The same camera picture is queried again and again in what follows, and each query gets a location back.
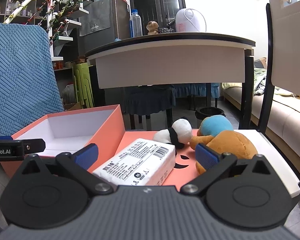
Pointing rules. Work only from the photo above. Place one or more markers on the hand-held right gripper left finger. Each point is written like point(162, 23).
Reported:
point(86, 156)

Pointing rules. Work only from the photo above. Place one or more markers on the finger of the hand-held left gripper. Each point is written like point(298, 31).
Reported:
point(33, 145)

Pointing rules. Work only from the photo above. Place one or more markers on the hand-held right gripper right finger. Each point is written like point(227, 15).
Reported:
point(206, 156)

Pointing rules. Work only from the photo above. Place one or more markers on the blue and orange plush toy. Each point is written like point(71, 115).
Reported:
point(230, 142)

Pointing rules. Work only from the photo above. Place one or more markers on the orange cardboard box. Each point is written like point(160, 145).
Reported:
point(107, 135)

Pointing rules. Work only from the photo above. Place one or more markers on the panda plush toy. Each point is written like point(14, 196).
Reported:
point(182, 128)

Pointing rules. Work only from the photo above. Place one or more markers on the white tissue pack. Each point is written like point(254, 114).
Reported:
point(140, 162)

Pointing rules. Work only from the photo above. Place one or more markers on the black round bin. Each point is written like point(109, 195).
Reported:
point(210, 112)

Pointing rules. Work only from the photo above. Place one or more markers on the white plastic bag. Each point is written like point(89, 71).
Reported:
point(68, 93)

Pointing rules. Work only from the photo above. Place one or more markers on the blue quilted chair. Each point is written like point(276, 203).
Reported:
point(20, 80)

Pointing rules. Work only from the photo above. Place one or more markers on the blue frilled cloth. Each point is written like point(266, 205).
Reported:
point(195, 90)

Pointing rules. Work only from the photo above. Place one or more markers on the stack of green stools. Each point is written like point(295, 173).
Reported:
point(83, 87)

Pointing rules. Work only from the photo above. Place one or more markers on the dark skirted chair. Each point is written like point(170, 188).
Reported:
point(147, 100)

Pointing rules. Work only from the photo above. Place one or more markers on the red packets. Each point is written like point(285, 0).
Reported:
point(58, 65)

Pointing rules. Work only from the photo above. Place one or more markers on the beige sofa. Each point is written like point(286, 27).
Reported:
point(285, 120)

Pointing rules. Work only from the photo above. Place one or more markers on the green blanket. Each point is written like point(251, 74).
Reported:
point(260, 80)

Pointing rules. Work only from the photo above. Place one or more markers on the black-topped dining table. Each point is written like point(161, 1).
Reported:
point(165, 62)

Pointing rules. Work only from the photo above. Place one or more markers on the white staircase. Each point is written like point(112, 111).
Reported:
point(65, 38)

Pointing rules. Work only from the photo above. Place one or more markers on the dark wicker basket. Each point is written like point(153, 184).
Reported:
point(166, 30)

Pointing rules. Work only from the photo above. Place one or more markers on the white humidifier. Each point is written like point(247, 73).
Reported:
point(190, 21)

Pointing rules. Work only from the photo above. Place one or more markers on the grey cloth with flower print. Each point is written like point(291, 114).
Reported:
point(95, 20)

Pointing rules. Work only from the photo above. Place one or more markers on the small brown bear figurine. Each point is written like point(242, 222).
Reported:
point(152, 28)

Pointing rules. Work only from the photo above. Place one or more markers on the clear water bottle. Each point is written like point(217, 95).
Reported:
point(136, 25)

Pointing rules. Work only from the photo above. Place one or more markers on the brown refrigerator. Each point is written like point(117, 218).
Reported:
point(121, 20)

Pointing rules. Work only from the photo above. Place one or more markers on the flower garland handrail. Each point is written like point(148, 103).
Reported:
point(25, 3)

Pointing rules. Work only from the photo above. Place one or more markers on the dark glass door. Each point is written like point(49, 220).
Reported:
point(155, 2)

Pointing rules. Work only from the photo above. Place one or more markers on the grey wall shelf unit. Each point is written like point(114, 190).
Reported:
point(15, 5)

